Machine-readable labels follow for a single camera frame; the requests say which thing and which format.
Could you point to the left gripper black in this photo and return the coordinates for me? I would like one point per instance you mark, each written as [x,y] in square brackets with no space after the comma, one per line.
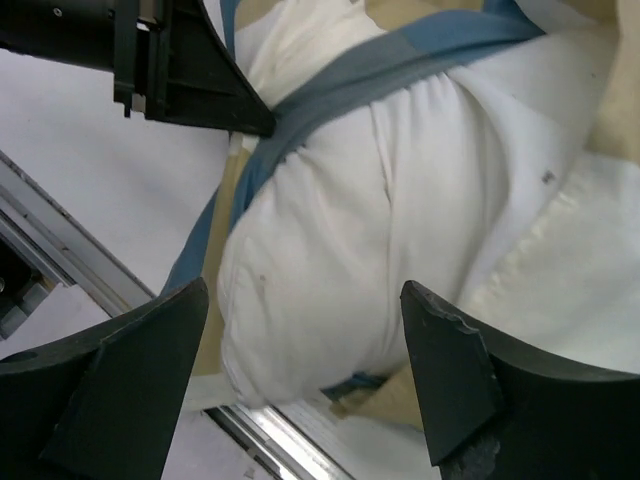
[167,59]

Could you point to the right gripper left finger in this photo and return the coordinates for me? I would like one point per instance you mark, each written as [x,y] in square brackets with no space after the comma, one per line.
[102,403]

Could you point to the white pillow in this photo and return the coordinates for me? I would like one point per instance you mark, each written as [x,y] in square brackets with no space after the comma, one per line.
[432,267]

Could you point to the blue beige white checked pillowcase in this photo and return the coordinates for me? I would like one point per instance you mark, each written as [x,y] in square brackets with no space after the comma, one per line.
[488,150]

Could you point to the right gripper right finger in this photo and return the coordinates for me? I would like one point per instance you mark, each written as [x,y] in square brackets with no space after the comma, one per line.
[495,407]

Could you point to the aluminium table frame rail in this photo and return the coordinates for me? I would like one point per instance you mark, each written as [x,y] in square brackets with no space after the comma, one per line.
[216,444]

